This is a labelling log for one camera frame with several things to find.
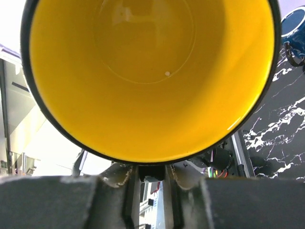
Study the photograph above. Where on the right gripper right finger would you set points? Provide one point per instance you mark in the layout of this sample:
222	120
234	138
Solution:
187	204

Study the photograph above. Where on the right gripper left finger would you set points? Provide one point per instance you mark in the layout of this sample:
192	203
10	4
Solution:
113	199

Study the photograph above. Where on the yellow mug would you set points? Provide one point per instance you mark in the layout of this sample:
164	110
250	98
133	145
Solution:
149	81

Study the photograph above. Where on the dark blue mug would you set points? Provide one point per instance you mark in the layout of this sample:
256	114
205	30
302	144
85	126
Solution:
293	36

